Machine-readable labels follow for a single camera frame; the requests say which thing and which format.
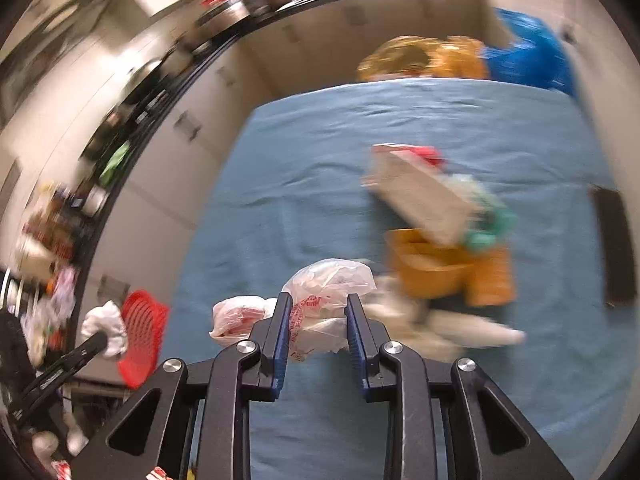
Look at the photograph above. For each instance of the crumpled white tissue paper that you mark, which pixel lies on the crumpled white tissue paper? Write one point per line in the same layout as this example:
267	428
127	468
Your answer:
465	330

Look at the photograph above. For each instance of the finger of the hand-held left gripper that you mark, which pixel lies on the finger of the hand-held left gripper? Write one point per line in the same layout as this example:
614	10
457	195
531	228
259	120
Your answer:
75	357

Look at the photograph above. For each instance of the beige kitchen cabinet row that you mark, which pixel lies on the beige kitchen cabinet row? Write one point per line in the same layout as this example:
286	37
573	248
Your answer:
320	30

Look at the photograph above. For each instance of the small white printed plastic bag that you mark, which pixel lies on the small white printed plastic bag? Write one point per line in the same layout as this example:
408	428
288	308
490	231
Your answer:
240	312

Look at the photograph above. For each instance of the green cloth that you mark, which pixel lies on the green cloth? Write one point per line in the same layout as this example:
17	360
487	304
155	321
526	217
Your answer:
114	160

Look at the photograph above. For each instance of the white flat carton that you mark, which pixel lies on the white flat carton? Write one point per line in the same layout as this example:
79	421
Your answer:
420	195

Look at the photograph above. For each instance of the yellow plastic bag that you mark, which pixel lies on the yellow plastic bag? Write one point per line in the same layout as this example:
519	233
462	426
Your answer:
415	57

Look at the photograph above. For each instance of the blue plastic bag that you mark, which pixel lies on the blue plastic bag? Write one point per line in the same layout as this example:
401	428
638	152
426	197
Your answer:
535	55

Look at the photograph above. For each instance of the large white printed plastic bag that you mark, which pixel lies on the large white printed plastic bag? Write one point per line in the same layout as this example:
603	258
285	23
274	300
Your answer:
327	280

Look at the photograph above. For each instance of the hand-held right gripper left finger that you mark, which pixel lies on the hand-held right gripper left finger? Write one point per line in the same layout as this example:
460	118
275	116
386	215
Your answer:
281	340

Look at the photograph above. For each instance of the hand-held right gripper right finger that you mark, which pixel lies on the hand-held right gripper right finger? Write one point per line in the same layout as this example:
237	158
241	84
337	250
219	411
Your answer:
356	345

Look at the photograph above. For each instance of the white cloth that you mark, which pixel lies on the white cloth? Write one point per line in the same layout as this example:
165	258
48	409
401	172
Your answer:
105	322

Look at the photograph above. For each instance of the orange cardboard box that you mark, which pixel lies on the orange cardboard box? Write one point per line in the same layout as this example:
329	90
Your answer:
440	265

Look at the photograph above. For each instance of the red snack packet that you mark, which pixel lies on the red snack packet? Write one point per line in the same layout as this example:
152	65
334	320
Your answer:
429	154

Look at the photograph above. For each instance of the red plastic basket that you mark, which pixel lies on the red plastic basket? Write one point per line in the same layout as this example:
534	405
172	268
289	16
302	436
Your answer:
145	330

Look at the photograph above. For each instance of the blue tablecloth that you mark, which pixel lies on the blue tablecloth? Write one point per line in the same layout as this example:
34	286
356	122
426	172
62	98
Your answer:
310	170

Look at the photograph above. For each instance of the black rectangular tray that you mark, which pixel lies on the black rectangular tray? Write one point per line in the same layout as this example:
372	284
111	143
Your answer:
612	245

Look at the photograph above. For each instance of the teal tissue packet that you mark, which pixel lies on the teal tissue packet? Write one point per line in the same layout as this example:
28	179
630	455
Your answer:
487	215

